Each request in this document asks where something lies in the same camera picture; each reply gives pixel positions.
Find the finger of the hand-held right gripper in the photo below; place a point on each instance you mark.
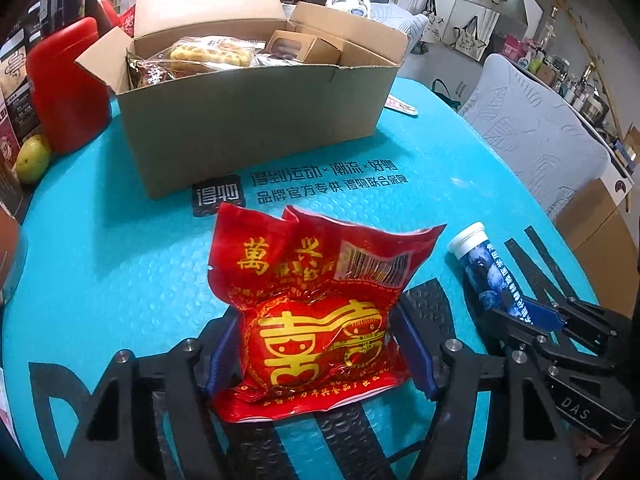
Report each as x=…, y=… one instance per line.
x=595, y=330
x=505, y=327

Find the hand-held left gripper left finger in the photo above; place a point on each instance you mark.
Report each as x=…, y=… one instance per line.
x=222, y=355

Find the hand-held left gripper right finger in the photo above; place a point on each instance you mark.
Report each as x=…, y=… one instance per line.
x=417, y=355

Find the blue tube with white cap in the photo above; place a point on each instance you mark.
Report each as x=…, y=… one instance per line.
x=485, y=270

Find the large red snack packet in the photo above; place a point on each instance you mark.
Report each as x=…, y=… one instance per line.
x=320, y=340

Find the brown cardboard box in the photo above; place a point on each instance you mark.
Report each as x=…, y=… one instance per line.
x=250, y=125

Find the dark brown snack packet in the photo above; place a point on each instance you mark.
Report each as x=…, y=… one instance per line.
x=150, y=75

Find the clear waffle packet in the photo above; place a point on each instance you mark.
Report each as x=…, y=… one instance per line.
x=210, y=55

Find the small gold carton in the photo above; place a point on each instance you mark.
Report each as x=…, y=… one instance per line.
x=305, y=50

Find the large grey covered chair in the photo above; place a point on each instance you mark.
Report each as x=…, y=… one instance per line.
x=535, y=130

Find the pink and white packet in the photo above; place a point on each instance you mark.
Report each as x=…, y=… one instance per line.
x=401, y=106

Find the row of assorted bottles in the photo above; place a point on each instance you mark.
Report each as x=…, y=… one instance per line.
x=565, y=75

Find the yellow green fruit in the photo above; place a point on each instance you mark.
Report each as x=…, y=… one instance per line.
x=32, y=160

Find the beige tote bag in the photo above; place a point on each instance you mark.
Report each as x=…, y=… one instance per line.
x=471, y=40
x=432, y=20

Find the red plastic canister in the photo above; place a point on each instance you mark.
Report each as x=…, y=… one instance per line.
x=65, y=90

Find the small grey covered chair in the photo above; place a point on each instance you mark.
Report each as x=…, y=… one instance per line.
x=410, y=25

